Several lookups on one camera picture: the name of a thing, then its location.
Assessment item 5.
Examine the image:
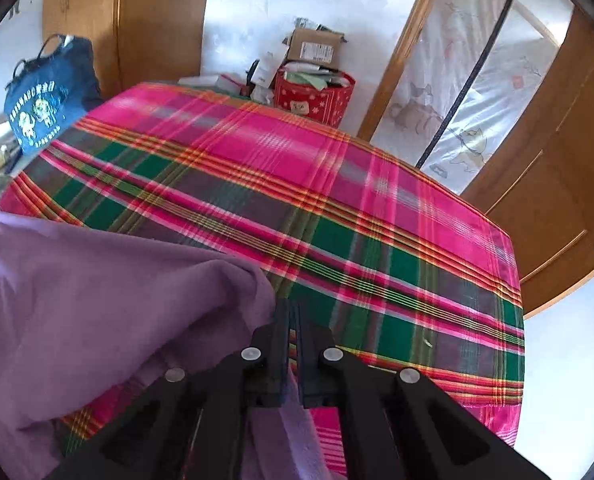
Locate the wooden wardrobe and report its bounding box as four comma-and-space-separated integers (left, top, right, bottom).
42, 0, 207, 99

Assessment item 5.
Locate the wooden room door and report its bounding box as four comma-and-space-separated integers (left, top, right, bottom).
462, 10, 594, 316

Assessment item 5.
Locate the white product box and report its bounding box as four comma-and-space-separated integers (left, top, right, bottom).
250, 49, 286, 89

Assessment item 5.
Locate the blue printed tote bag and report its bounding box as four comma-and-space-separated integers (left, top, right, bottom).
4, 34, 103, 155

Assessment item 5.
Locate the purple fleece garment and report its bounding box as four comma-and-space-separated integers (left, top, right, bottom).
0, 210, 333, 480

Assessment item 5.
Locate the transparent printed door curtain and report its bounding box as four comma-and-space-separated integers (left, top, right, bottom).
370, 0, 574, 194

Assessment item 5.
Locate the pink plaid tablecloth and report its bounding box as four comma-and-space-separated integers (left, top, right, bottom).
0, 81, 526, 476

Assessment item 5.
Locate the red patterned storage basket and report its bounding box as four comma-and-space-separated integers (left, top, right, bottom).
273, 70, 355, 127

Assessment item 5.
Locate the brown cardboard box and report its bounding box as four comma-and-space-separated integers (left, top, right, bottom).
286, 28, 344, 70

